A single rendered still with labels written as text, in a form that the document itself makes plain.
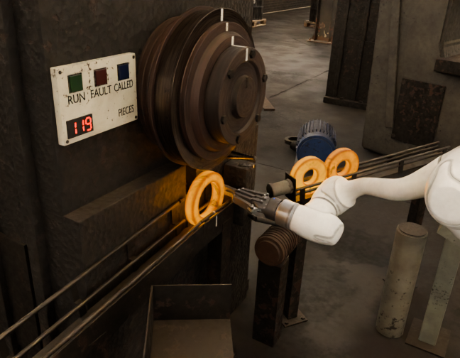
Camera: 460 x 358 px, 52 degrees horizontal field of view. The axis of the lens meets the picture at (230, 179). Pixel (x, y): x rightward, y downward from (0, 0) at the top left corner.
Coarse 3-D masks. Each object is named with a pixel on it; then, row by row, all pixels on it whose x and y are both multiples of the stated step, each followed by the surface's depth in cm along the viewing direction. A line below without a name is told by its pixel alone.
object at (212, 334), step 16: (160, 288) 120; (176, 288) 121; (192, 288) 121; (208, 288) 121; (224, 288) 122; (160, 304) 122; (176, 304) 123; (192, 304) 123; (208, 304) 124; (224, 304) 124; (160, 320) 124; (176, 320) 125; (192, 320) 125; (208, 320) 125; (224, 320) 125; (160, 336) 120; (176, 336) 120; (192, 336) 120; (208, 336) 121; (224, 336) 121; (144, 352) 99; (160, 352) 116; (176, 352) 116; (192, 352) 116; (208, 352) 116; (224, 352) 116
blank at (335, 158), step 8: (336, 152) 190; (344, 152) 190; (352, 152) 192; (328, 160) 190; (336, 160) 190; (344, 160) 192; (352, 160) 193; (328, 168) 190; (344, 168) 197; (352, 168) 195; (328, 176) 191
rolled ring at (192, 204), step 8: (200, 176) 151; (208, 176) 152; (216, 176) 156; (192, 184) 150; (200, 184) 149; (216, 184) 159; (192, 192) 149; (200, 192) 150; (216, 192) 162; (192, 200) 148; (216, 200) 162; (192, 208) 149; (208, 208) 162; (216, 208) 162; (192, 216) 150; (200, 216) 154
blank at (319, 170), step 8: (304, 160) 184; (312, 160) 185; (320, 160) 186; (296, 168) 184; (304, 168) 184; (312, 168) 186; (320, 168) 188; (296, 176) 184; (312, 176) 192; (320, 176) 190; (296, 184) 186; (304, 184) 188; (312, 192) 191
